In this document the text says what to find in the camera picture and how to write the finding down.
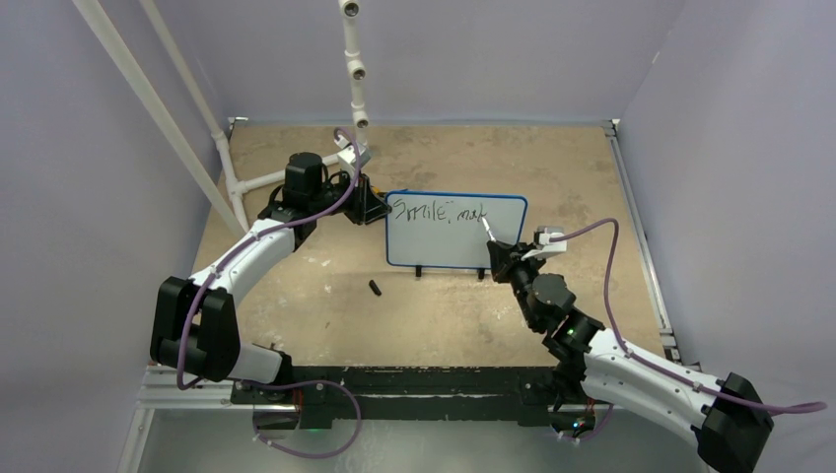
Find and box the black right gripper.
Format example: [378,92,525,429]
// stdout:
[489,239,548,330]

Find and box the aluminium frame rail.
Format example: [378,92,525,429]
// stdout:
[137,366,233,410]

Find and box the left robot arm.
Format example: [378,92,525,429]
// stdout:
[150,146,390,403]

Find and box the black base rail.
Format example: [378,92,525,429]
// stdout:
[230,365,618,433]

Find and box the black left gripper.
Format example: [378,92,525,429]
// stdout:
[310,168,390,226]

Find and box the white whiteboard marker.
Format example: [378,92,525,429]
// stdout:
[480,217,497,242]

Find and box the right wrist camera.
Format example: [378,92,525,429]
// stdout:
[522,226,568,261]

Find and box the blue framed whiteboard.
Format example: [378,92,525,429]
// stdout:
[384,189,528,269]

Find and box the white PVC pipe frame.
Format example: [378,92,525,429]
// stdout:
[71,0,371,237]

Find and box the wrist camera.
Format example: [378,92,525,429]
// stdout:
[336,144,372,175]
[522,226,568,261]

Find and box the black marker cap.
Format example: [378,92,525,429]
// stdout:
[369,280,383,297]

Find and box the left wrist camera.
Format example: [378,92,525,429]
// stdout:
[336,144,372,175]

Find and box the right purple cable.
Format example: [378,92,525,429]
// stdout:
[551,218,829,445]

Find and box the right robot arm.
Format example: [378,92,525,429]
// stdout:
[486,241,774,472]

